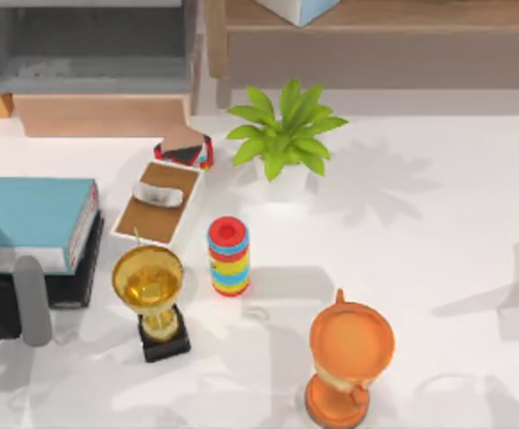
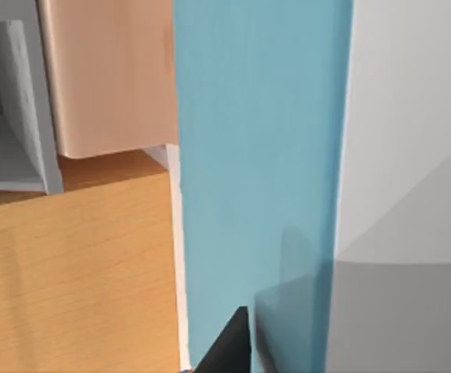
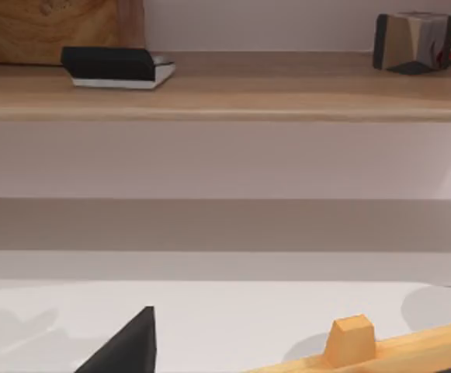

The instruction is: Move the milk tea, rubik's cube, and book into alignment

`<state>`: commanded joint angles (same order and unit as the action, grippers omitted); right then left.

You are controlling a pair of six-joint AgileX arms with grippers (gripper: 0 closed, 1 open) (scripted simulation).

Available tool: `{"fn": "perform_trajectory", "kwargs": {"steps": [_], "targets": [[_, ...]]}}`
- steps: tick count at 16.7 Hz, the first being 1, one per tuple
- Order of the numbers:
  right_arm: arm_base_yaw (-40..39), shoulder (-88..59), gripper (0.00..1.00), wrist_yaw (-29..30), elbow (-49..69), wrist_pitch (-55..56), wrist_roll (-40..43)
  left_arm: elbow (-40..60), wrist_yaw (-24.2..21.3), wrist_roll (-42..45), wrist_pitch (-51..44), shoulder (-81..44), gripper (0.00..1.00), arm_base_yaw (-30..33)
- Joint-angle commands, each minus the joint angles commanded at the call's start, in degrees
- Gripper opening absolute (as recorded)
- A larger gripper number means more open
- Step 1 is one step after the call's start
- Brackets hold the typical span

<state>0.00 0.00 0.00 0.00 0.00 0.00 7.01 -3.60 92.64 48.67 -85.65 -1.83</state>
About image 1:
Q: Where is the gold trophy with black base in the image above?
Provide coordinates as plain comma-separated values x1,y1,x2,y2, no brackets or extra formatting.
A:
111,227,193,364

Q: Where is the pale wooden drawer front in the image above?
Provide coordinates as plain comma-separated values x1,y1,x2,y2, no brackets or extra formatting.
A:
12,92,192,139

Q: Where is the white framed brown board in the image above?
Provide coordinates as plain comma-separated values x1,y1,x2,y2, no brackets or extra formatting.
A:
108,161,207,248

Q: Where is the silver board eraser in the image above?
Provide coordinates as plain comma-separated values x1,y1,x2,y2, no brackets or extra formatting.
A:
131,181,185,208

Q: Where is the grey pierced drawer inside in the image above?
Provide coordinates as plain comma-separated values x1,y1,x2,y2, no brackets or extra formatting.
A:
0,0,198,96

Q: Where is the stack of coloured rings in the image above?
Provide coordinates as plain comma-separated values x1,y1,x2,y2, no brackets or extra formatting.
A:
206,215,252,298

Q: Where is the green plant in white pot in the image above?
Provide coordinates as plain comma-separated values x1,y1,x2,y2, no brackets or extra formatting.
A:
224,79,350,200

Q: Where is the orange trophy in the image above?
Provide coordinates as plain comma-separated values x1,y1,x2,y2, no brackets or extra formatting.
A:
304,289,397,426

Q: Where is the light blue and white box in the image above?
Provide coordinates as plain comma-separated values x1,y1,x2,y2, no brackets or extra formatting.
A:
255,0,344,29

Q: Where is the wooden open shelf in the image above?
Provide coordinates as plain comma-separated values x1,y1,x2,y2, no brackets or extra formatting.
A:
205,0,519,91

